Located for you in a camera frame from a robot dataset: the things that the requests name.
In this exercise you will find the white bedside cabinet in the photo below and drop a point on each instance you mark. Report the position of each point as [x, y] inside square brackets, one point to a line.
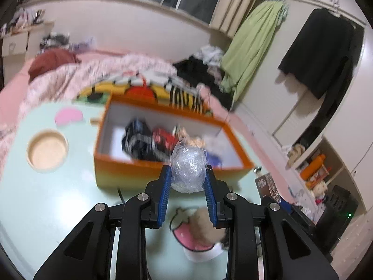
[17, 43]

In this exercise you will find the mint green desktop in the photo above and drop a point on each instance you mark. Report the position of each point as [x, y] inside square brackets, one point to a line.
[58, 210]

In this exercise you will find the pile of black clothes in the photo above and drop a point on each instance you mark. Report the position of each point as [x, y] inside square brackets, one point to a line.
[198, 70]

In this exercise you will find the beige hat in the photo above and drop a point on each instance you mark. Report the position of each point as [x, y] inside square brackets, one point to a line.
[295, 153]

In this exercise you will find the small blue object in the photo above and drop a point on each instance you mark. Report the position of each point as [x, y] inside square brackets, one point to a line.
[215, 160]

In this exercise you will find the pile of white clothes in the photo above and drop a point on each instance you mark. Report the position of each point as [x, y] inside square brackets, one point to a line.
[209, 54]

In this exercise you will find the clear plastic wrap ball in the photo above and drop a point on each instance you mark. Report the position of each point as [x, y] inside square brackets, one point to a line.
[188, 166]

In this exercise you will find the orange bottle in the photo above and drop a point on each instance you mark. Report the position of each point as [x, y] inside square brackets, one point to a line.
[313, 166]

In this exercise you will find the dark red pillow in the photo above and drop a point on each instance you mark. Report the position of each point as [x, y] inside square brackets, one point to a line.
[49, 59]

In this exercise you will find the beige curtain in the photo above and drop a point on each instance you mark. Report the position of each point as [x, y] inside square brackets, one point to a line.
[236, 5]

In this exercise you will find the brown printed carton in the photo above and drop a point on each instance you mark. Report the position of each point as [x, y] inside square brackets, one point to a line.
[266, 185]

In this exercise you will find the pink floral quilt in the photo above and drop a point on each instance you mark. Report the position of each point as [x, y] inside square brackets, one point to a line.
[72, 75]

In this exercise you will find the cartoon printed blanket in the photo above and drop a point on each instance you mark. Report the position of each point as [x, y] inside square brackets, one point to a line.
[183, 94]

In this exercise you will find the white shelf unit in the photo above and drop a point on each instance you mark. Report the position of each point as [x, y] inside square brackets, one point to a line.
[341, 166]

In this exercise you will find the orange cardboard box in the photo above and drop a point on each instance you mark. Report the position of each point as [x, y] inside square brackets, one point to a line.
[125, 175]

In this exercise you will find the black white striped clothes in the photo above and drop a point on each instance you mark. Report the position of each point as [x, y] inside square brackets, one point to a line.
[54, 40]

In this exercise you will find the green hanging garment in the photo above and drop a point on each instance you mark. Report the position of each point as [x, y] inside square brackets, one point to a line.
[253, 40]

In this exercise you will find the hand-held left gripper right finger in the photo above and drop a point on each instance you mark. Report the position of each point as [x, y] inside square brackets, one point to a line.
[210, 201]

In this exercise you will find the beige fluffy toy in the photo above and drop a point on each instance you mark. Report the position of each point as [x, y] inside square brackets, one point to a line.
[204, 224]

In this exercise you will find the beige doll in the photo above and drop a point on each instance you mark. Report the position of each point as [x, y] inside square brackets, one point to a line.
[196, 142]

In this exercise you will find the black hanging garment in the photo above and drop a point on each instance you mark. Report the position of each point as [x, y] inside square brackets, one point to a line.
[320, 49]

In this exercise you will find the black device with green light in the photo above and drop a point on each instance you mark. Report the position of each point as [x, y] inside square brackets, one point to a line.
[338, 210]

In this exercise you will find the red item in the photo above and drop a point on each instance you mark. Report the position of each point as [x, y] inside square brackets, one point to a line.
[164, 137]

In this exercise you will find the pink bed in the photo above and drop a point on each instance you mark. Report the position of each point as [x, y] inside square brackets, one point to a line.
[11, 87]

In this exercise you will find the lavender patterned cloth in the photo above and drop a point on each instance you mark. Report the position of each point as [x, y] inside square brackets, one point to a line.
[84, 45]

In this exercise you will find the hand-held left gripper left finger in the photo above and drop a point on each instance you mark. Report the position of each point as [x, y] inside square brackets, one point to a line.
[164, 198]

